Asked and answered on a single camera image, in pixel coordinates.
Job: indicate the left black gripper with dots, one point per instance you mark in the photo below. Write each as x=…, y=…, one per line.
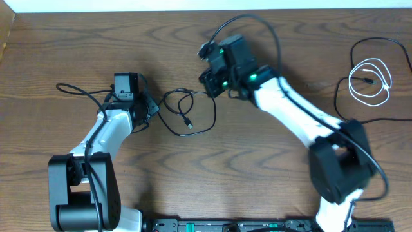
x=154, y=107

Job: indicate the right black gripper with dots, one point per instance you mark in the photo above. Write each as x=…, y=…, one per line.
x=206, y=78

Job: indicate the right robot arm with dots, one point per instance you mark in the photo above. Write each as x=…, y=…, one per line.
x=339, y=155

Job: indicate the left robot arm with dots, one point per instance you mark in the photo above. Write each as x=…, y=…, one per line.
x=83, y=189

